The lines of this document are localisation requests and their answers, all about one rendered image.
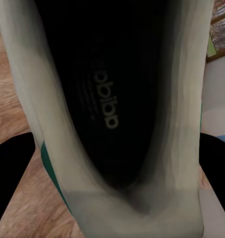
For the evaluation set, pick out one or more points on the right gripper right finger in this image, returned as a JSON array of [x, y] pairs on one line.
[[212, 161]]

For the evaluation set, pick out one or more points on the gym shoe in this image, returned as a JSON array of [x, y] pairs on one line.
[[112, 90]]

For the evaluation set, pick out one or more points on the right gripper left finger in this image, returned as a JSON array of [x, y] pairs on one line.
[[15, 155]]

